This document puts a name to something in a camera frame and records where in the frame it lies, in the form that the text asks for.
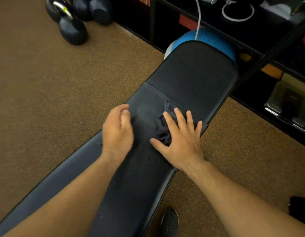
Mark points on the person's right hand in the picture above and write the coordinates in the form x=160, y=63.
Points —
x=184, y=148

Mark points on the person's left hand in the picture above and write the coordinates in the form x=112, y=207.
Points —
x=116, y=135

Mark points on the dark grey cleaning cloth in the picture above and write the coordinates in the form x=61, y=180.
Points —
x=162, y=128

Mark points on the black padded workout bench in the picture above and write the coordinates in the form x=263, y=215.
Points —
x=197, y=76

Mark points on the person's left forearm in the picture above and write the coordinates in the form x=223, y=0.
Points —
x=66, y=202

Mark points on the person's right forearm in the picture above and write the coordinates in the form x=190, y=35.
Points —
x=241, y=204

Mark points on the person's black shorts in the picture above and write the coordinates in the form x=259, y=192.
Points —
x=300, y=211

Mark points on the black shoe white sole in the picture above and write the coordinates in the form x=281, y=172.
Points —
x=169, y=224

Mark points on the blue balance trainer dome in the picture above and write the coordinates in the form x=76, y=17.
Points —
x=211, y=36

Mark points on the orange block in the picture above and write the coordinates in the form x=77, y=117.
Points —
x=272, y=71

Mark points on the black storage shelf rack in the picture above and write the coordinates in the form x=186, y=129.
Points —
x=152, y=22

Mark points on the red patterned box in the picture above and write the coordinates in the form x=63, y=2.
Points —
x=142, y=0
x=187, y=22

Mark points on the beige panel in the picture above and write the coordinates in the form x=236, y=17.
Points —
x=297, y=82

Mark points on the small silver clip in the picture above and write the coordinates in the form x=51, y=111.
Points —
x=210, y=0

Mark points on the black and white pouch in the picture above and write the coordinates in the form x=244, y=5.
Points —
x=273, y=8

